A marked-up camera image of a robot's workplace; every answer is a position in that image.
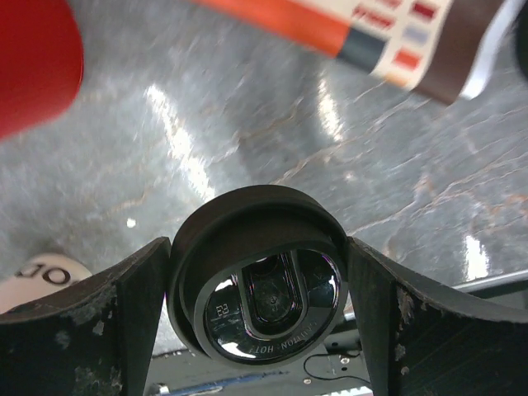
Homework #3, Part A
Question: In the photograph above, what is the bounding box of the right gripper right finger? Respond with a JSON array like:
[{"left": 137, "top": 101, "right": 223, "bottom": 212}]
[{"left": 347, "top": 238, "right": 527, "bottom": 395}]

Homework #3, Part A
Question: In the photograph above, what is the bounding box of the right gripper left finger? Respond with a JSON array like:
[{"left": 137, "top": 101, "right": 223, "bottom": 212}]
[{"left": 1, "top": 237, "right": 171, "bottom": 395}]

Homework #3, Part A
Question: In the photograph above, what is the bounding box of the single white paper cup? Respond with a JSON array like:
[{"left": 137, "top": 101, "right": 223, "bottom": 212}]
[{"left": 1, "top": 252, "right": 92, "bottom": 314}]

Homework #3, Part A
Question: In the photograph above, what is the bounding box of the colourful magazine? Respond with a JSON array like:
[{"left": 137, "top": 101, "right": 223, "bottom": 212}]
[{"left": 202, "top": 0, "right": 524, "bottom": 105}]

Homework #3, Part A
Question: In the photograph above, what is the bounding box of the red cup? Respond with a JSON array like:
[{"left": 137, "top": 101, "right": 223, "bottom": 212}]
[{"left": 1, "top": 0, "right": 84, "bottom": 139}]

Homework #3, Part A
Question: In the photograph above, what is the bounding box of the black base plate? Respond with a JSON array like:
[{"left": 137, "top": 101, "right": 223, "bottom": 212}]
[{"left": 144, "top": 309, "right": 372, "bottom": 395}]

